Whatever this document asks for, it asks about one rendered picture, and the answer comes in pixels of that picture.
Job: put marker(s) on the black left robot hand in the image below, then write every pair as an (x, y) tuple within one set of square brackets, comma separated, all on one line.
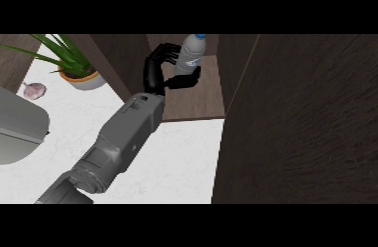
[(154, 76)]

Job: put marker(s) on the green potted plant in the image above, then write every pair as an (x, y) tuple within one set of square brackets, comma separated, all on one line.
[(89, 81)]

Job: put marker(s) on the clear water bottle blue cap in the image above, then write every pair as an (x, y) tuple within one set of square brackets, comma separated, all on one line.
[(189, 54)]

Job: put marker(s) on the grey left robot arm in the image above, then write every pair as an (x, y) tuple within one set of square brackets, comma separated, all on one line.
[(126, 131)]

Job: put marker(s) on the pinkish white garlic bulb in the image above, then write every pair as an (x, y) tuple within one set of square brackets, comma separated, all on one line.
[(34, 91)]

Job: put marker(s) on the brown wooden panel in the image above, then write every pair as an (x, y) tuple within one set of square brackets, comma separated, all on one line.
[(12, 61)]

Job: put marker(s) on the dark brown cabinet door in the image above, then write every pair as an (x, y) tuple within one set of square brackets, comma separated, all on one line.
[(300, 124)]

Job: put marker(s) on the brown wooden cabinet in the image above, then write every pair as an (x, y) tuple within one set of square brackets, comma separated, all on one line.
[(194, 102)]

